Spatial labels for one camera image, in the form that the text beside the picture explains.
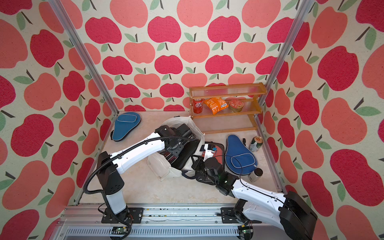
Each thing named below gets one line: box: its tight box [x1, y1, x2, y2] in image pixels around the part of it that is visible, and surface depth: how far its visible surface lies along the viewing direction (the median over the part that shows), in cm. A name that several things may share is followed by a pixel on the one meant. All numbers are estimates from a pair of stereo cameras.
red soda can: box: [193, 98, 204, 114], surface depth 95 cm
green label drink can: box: [249, 136, 264, 153], surface depth 93 cm
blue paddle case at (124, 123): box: [110, 112, 142, 142], surface depth 113 cm
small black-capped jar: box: [248, 167, 263, 183], surface depth 81 cm
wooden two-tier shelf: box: [189, 82, 268, 135], surface depth 106 cm
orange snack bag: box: [203, 97, 229, 115], surface depth 102 cm
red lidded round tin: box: [229, 99, 244, 113], surface depth 103 cm
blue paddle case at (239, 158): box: [225, 134, 258, 175], surface depth 93 cm
